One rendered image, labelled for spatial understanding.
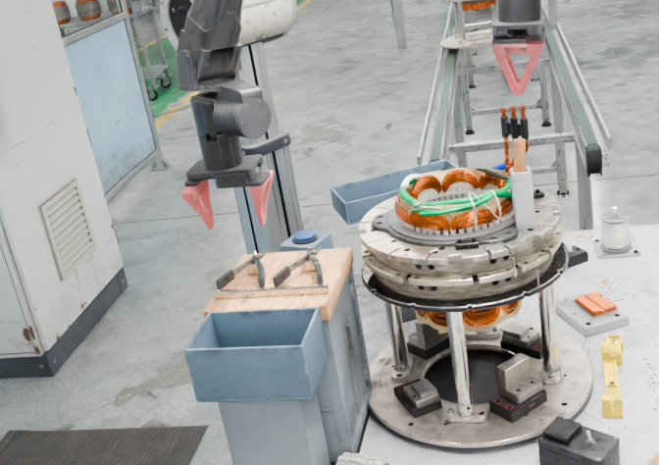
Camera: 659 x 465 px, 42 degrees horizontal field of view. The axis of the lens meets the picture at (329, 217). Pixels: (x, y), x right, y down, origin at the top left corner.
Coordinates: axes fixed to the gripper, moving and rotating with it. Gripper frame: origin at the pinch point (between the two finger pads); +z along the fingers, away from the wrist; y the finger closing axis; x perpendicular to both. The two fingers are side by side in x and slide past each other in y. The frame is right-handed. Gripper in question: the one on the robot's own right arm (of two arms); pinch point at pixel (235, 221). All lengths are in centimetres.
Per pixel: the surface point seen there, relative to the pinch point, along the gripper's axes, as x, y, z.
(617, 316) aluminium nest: 31, 58, 37
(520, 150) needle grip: 6.9, 42.4, -5.1
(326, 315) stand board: -9.3, 14.0, 11.6
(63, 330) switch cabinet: 158, -143, 108
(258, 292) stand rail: -5.5, 3.2, 9.5
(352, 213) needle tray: 31.3, 10.9, 13.0
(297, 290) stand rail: -5.6, 9.3, 9.4
